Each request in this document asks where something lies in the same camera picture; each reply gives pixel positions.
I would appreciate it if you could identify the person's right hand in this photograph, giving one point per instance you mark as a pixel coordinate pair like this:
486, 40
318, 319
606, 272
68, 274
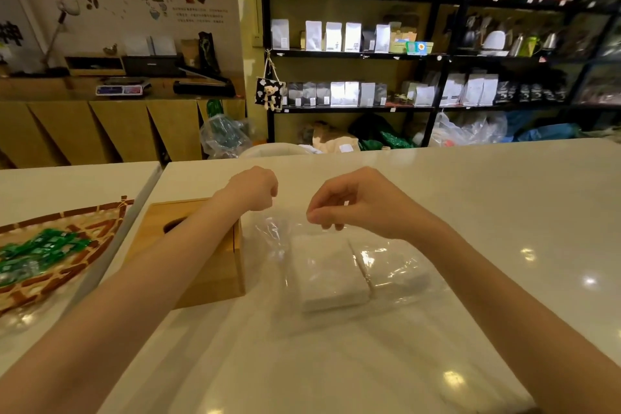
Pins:
373, 200

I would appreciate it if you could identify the person's left hand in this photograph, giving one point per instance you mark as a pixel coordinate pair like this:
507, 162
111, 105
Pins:
252, 190

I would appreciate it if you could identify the person's right fingers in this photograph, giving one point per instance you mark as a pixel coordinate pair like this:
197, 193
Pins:
326, 207

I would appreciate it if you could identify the person's left fingers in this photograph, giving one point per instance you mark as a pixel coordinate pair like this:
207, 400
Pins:
268, 188

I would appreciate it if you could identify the clear plastic bag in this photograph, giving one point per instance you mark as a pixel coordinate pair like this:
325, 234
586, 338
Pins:
402, 278

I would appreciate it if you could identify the person's left forearm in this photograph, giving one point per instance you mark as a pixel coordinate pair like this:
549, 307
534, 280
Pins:
131, 292

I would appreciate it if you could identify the person's right forearm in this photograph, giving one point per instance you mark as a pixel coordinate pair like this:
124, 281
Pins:
509, 312

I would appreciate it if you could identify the white chair back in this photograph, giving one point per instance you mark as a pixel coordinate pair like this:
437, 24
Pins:
274, 149

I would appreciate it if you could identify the white napkin stack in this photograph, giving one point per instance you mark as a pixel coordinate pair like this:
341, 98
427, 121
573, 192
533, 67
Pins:
330, 273
393, 268

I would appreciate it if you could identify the plastic bag of green packets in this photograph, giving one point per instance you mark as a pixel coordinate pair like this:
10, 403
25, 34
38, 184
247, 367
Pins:
225, 134

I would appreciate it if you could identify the brown paper bag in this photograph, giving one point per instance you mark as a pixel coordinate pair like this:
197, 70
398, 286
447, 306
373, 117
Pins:
332, 137

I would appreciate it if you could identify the hanging teddy bear ornament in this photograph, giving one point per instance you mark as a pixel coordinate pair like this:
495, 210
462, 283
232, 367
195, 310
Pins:
269, 92

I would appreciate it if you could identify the green bottle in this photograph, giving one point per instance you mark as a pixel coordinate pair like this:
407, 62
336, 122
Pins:
214, 108

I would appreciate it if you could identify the wooden tissue box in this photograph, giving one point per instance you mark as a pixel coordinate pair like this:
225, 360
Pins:
213, 268

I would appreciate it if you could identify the black heat sealer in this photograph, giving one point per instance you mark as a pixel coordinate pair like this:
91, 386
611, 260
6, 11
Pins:
203, 84

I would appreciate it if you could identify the row of silver white bags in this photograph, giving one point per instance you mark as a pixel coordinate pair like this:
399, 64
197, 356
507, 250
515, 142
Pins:
388, 91

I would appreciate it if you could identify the black standing pouch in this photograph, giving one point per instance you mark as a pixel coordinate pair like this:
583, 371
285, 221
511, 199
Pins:
208, 52

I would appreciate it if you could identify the brown standing pouch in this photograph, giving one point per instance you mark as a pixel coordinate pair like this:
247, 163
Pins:
190, 52

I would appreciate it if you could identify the crumpled clear plastic bags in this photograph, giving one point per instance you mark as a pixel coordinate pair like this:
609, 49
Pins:
465, 130

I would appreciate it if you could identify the wooden cabinet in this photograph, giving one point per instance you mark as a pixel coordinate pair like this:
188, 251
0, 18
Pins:
116, 127

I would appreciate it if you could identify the row of white coffee bags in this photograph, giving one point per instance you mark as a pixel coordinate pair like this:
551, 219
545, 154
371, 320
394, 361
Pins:
330, 36

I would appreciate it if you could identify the black box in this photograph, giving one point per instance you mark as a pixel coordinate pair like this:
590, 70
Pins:
153, 65

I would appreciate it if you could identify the digital kitchen scale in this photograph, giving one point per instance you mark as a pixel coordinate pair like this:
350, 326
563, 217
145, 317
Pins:
122, 87

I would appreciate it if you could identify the small colourful boxes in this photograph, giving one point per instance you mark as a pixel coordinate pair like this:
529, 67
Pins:
410, 42

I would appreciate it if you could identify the black shelf unit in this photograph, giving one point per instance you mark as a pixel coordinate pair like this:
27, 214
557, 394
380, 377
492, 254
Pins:
439, 40

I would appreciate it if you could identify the woven patterned tray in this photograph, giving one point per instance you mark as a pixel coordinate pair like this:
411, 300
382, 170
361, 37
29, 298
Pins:
72, 263

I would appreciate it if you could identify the blue plastic bag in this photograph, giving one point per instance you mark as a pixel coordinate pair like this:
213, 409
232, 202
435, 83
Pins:
548, 131

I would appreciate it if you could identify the row of black packets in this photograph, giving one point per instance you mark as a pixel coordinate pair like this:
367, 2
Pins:
531, 91

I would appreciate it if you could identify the pile of green candies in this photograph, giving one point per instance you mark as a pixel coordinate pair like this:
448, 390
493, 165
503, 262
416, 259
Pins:
39, 253

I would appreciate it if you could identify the group of kettles and pots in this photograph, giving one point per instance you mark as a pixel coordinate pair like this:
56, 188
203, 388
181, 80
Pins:
509, 42

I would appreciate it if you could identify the white desk lamp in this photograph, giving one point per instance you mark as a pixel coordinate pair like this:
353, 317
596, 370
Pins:
65, 11

